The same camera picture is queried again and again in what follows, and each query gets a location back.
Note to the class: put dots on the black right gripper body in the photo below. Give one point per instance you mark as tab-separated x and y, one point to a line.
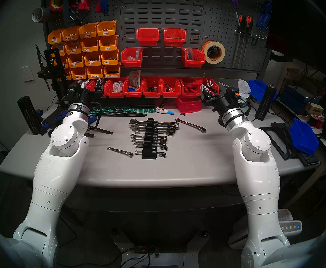
220	102

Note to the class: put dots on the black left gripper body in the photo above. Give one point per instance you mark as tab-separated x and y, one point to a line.
86	97

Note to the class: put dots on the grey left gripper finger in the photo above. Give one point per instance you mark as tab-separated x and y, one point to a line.
99	83
88	83

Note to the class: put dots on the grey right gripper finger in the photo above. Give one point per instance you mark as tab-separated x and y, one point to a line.
224	85
204	89

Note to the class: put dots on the chrome 1/2 inch wrench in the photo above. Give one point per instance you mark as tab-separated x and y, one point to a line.
190	124

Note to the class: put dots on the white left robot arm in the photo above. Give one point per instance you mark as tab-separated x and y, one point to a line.
57	172

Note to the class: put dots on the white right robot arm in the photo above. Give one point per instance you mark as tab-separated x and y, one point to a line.
257	172

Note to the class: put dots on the red bin with adhesive tube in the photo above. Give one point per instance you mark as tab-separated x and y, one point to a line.
214	82

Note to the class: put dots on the yellow bin labelled M2.5-5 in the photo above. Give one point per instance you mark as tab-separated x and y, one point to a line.
95	73

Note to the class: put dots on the yellow bin labelled M2.5-6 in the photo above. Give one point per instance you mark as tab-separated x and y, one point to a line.
78	74

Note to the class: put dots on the red bin with red drivers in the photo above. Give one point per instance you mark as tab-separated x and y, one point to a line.
190	94

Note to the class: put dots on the yellow bin labelled M4-0.7 HEX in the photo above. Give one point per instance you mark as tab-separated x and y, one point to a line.
112	72

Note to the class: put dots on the clear plastic parts bag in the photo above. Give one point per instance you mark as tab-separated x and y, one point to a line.
189	54
117	87
136	54

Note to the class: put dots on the red bin with clear bag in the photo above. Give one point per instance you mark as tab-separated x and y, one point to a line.
115	95

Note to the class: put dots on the white crumpled tissue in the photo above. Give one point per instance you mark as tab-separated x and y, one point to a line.
243	86

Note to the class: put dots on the empty red stacking bin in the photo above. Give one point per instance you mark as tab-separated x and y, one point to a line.
189	106

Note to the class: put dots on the yellow parts bin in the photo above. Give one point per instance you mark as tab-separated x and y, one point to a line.
64	62
62	48
68	74

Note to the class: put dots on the yellow bin labelled M3-8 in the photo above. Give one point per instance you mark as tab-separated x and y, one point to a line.
92	60

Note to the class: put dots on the yellow bin labelled M3-12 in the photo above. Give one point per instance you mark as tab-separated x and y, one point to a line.
76	62

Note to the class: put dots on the yellow bin labelled M3-6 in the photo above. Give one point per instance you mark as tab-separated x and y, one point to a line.
110	58

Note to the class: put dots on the blue plastic bin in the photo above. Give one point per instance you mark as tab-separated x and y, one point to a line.
256	88
303	137

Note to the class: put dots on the blue white packet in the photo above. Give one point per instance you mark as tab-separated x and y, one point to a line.
132	89

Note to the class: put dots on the black extrusion stand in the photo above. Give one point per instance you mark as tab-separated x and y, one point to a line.
55	74

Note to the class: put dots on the clear bag with manual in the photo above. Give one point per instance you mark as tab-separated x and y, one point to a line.
135	79

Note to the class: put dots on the red bin with manual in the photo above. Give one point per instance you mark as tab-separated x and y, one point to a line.
133	95

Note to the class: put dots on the cream masking tape roll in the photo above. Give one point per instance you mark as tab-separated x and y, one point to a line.
204	52

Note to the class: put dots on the yellow bin labelled M4-6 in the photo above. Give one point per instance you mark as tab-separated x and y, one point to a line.
89	46

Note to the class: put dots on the yellow bin labelled M4X4X6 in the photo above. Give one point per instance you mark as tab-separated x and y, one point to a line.
73	48

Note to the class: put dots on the yellow bin labelled M3-4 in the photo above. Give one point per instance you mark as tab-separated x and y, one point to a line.
108	44

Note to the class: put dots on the white glue bottle blue cap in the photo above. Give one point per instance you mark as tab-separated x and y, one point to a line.
163	110

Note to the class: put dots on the red bin with black parts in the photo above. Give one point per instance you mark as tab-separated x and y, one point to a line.
151	95

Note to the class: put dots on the chrome 3/4 inch wrench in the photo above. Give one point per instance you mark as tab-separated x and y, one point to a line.
163	122

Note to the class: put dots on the chrome 5/8 inch wrench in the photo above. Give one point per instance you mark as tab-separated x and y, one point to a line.
163	128

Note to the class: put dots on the yellow bin labelled M3X5X4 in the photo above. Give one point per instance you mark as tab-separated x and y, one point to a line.
55	37

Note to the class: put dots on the green cutting mat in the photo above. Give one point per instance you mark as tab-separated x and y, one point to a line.
150	110

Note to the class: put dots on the small chrome ratcheting wrench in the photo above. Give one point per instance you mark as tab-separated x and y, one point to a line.
119	151

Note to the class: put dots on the chrome 7/16 inch wrench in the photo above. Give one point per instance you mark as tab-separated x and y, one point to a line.
163	138

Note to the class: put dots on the chrome 3/8 inch wrench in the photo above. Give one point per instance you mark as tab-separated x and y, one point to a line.
163	141

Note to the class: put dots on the orange black screwdriver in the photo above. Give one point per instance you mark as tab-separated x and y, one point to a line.
240	20
248	21

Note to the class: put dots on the dark blue crate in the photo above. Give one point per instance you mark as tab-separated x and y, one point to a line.
291	100

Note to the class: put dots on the chrome 11/32 inch wrench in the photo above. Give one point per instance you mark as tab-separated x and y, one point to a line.
163	145

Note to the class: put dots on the black hanging clamp tool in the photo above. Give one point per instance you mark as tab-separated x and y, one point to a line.
68	16

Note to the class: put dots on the chrome 5/16 inch wrench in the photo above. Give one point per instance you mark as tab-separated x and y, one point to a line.
164	148

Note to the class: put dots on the red hanging tool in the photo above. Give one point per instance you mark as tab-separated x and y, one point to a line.
83	4

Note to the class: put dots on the grey tape roll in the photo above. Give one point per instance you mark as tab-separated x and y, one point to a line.
41	12

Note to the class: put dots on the black wrench holder rack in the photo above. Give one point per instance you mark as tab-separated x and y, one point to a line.
149	155

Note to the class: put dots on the red yellow tape roll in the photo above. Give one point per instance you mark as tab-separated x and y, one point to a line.
52	3

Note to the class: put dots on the small cardboard box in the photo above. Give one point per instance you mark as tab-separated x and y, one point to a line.
315	109

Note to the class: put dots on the black monitor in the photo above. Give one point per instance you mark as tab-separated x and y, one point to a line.
305	24

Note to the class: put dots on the black keyboard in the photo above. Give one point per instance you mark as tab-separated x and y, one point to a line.
308	158

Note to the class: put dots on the white air purifier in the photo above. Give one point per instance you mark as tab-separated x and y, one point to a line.
291	227

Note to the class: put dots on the black power strip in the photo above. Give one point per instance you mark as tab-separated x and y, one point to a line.
165	249

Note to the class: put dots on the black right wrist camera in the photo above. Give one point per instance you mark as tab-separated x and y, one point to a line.
233	94

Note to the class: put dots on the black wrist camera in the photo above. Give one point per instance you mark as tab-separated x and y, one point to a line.
233	94
74	91

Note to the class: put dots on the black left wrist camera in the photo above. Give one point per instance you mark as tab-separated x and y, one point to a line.
74	91

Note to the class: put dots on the red wall bin with bags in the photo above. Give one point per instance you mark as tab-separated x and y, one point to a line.
196	62
130	63

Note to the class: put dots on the black stand frame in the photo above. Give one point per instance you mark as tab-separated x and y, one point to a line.
264	129

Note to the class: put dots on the white wall switch plate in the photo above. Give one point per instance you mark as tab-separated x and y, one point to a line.
27	73

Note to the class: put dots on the grey tool wall panel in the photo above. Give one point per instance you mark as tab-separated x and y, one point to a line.
163	10

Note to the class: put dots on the grey robot pedestal base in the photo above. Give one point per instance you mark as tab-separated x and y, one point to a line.
163	261

